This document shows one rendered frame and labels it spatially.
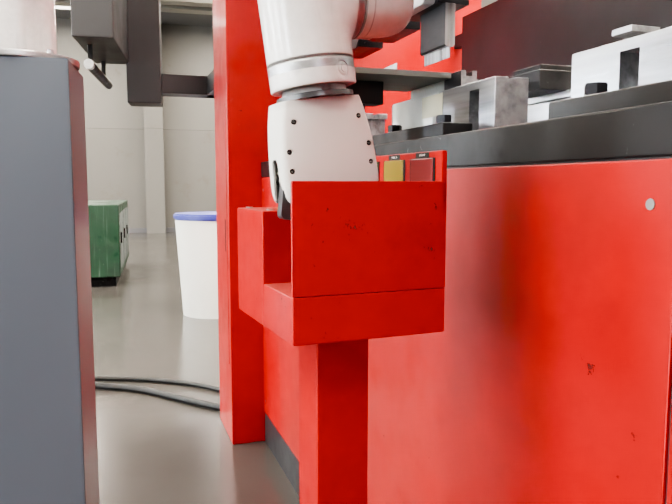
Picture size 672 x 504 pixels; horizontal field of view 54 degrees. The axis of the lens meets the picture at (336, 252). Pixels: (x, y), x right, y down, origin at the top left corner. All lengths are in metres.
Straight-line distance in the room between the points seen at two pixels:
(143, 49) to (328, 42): 1.97
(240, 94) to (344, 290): 1.47
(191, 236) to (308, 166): 3.42
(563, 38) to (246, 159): 0.94
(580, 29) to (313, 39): 1.22
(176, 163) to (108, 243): 6.25
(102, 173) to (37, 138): 10.56
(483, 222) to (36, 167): 0.68
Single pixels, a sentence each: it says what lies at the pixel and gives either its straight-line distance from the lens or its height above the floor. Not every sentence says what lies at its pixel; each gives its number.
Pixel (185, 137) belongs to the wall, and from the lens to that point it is 11.65.
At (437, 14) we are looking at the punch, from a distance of 1.29.
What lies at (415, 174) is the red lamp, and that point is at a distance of 0.70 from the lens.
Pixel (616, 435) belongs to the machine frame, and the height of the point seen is 0.58.
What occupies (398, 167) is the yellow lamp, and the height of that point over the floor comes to 0.83.
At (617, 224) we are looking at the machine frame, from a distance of 0.65.
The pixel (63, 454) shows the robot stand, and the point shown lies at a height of 0.37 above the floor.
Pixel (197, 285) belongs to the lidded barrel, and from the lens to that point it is 4.06.
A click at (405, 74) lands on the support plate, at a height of 0.99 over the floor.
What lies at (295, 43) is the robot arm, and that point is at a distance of 0.63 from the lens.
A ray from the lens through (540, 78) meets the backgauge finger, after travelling 1.34.
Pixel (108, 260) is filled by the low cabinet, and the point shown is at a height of 0.21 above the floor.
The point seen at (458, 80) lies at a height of 0.98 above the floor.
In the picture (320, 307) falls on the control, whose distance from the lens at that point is 0.61.
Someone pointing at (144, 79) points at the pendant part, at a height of 1.18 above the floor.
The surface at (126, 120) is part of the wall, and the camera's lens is 11.70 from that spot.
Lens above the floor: 0.81
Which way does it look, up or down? 6 degrees down
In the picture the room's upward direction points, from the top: straight up
